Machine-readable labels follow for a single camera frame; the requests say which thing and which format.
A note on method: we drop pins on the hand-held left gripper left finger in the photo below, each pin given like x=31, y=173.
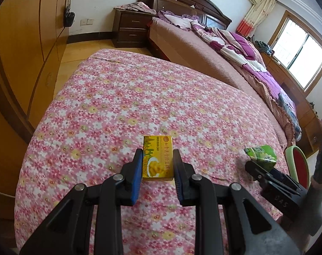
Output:
x=135, y=180

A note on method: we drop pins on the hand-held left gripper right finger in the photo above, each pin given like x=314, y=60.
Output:
x=179, y=183

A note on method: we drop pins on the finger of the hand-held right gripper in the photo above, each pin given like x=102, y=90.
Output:
x=258, y=174
x=280, y=176

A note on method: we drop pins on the green snack packet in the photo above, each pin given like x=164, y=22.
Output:
x=262, y=155

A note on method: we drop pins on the red bin with green rim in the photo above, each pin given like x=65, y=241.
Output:
x=298, y=164

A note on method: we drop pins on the yellow cake box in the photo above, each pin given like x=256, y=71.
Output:
x=157, y=159

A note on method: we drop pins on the long wooden desk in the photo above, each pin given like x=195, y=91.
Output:
x=307, y=122

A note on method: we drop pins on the blue plaid cloth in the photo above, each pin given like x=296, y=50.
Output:
x=286, y=103

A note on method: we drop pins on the pink floral blanket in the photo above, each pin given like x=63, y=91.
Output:
x=110, y=106

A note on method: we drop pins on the small black item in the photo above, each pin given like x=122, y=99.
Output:
x=311, y=104

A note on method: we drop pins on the pile of blue clothes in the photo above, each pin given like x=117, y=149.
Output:
x=263, y=47

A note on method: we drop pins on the purple and pink patchwork quilt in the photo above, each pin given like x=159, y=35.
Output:
x=243, y=47

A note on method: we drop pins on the wooden framed window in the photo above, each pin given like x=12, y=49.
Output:
x=299, y=50

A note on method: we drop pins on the bed mattress with pink sheet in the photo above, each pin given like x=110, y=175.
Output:
x=203, y=50

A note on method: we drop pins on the dark wooden nightstand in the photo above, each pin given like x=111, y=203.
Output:
x=131, y=30

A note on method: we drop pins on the floral curtain with red hem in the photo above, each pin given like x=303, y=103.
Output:
x=256, y=13

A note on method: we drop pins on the light wooden wardrobe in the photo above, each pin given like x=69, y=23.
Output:
x=17, y=58

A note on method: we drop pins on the pink patterned cloth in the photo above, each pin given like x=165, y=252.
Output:
x=134, y=6

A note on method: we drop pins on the black hanging bag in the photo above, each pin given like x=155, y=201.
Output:
x=69, y=18

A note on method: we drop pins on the white wall outlet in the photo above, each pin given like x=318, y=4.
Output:
x=87, y=21

